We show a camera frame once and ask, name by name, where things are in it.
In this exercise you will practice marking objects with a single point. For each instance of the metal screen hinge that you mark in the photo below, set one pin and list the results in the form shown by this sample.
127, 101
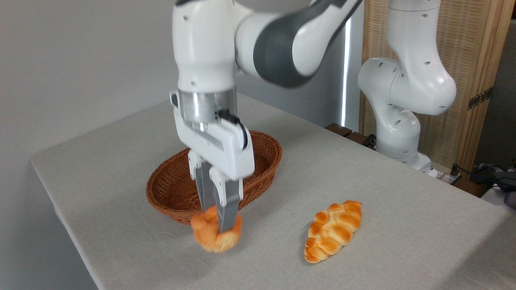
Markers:
479, 98

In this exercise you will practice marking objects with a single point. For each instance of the black clamp knob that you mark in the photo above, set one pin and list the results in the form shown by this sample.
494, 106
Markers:
371, 140

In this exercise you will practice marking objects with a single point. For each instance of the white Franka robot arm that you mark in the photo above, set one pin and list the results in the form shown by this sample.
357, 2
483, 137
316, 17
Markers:
282, 44

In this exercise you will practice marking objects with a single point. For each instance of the round knotted bread roll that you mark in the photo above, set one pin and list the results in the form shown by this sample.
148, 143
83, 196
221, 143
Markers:
207, 235

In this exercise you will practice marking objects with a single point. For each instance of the brown oval wicker basket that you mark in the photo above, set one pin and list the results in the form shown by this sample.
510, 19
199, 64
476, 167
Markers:
173, 189

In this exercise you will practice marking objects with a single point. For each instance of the white power strip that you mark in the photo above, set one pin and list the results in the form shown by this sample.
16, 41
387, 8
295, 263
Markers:
447, 177

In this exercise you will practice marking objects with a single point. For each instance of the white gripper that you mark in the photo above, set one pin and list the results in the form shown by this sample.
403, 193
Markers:
225, 149

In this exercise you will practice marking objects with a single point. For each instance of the wooden rattan folding screen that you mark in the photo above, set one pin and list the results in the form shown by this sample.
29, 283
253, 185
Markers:
467, 48

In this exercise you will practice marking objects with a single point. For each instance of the dark wooden base board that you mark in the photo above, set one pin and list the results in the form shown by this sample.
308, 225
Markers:
340, 129

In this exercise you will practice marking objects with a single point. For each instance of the long braided bread loaf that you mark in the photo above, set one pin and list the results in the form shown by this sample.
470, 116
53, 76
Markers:
332, 231

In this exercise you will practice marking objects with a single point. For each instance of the light grey tablecloth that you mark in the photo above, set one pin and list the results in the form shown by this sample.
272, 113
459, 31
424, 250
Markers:
363, 181

